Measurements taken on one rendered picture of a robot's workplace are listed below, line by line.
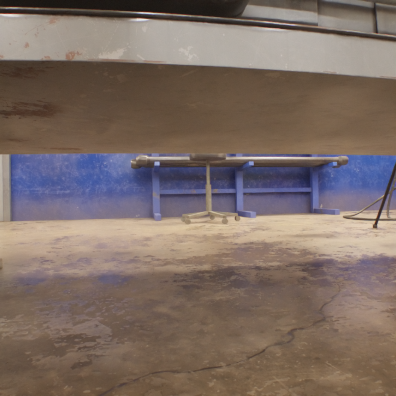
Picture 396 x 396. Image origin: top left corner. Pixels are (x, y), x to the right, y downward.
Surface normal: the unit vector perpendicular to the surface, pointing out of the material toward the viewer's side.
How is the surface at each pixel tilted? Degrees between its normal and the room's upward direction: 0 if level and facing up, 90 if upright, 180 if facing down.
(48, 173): 90
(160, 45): 90
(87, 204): 90
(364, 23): 90
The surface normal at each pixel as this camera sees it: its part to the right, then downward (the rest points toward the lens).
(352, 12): 0.16, 0.00
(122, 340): -0.02, -1.00
